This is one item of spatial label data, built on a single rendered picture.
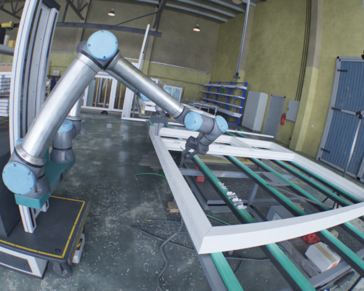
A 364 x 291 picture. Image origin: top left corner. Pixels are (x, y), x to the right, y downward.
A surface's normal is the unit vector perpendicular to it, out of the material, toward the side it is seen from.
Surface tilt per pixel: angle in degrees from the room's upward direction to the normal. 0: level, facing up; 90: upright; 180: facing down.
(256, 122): 90
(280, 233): 90
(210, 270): 0
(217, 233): 0
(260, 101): 90
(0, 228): 90
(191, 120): 82
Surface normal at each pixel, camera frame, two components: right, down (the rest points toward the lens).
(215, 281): 0.18, -0.95
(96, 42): 0.53, 0.20
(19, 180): 0.40, 0.38
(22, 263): 0.18, 0.29
